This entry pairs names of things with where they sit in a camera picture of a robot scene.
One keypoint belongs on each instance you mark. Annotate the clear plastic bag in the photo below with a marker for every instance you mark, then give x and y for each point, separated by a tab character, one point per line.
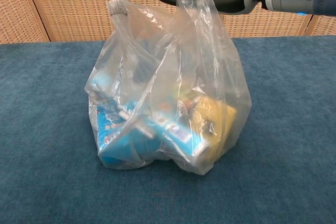
204	72

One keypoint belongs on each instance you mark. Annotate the yellow sponge block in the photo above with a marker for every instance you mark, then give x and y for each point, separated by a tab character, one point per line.
218	119

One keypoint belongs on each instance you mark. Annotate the blue snack packets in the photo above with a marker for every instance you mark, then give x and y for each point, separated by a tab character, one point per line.
113	140
178	137

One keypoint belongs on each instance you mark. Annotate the light blue plastic pouch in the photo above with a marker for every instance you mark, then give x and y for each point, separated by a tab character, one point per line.
101	83

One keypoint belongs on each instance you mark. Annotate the bamboo folding screen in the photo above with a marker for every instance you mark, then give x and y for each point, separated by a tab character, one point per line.
73	6

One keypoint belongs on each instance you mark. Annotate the blue carpet table mat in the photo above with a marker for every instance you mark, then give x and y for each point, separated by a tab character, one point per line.
39	129

